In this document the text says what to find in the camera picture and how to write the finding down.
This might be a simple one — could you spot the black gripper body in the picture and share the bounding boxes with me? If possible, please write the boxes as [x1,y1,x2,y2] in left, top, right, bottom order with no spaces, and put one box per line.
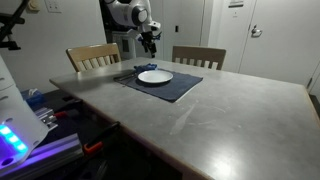
[139,30,158,48]

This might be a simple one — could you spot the white control cabinet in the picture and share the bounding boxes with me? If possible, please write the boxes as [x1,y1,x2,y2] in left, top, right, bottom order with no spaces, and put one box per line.
[111,30,141,61]

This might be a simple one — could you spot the white round plate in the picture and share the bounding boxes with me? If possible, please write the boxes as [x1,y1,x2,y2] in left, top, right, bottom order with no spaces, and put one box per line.
[137,69,174,85]

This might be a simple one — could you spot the black camera stand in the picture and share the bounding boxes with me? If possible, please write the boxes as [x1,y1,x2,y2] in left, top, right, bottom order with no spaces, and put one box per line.
[0,0,31,51]

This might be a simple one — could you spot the blue box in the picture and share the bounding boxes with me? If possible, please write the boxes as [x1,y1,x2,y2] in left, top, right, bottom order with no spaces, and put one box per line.
[20,87,45,108]

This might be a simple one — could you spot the white device with blue LEDs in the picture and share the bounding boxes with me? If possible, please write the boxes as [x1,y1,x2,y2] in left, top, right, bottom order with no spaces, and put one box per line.
[0,54,50,168]

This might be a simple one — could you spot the blue gripper cable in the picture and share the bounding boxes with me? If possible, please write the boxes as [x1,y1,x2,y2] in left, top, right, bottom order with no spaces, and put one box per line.
[137,31,163,44]

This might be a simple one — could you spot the silver metal bracket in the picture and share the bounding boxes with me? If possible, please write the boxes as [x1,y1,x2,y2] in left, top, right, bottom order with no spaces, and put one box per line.
[33,106,59,131]

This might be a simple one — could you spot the aluminium extrusion rail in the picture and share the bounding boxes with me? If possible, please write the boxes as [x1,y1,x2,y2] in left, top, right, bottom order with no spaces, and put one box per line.
[0,133,84,180]

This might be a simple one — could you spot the red handled tool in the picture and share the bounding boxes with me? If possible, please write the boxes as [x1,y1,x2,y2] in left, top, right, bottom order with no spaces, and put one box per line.
[53,99,83,120]

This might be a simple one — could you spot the silver metal fork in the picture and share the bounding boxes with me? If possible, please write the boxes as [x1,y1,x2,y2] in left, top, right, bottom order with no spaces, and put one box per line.
[114,72,138,82]

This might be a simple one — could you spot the light wooden slat-back chair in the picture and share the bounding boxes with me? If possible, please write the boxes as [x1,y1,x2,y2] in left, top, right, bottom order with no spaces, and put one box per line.
[65,42,122,73]

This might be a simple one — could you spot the beige round wall dial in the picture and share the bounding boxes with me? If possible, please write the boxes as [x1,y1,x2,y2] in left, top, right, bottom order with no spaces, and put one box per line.
[25,0,41,14]

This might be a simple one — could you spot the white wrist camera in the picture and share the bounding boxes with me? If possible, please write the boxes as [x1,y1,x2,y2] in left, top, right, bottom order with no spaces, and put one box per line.
[147,20,162,31]

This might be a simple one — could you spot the orange and black clamp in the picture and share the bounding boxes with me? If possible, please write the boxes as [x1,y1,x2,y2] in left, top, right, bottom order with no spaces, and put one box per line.
[82,121,121,156]

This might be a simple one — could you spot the white door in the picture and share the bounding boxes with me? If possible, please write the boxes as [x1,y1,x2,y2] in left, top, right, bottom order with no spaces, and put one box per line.
[238,0,320,86]

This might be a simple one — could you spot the brown wooden slat-back chair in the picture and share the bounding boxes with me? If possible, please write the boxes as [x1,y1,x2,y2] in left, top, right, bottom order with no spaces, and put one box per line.
[171,45,227,71]

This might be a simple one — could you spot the silver door handle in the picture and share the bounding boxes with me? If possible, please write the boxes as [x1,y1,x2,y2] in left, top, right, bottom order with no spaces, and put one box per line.
[250,24,263,38]

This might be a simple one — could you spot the dark blue placemat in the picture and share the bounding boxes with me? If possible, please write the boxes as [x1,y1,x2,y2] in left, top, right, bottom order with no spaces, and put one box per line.
[113,66,204,103]

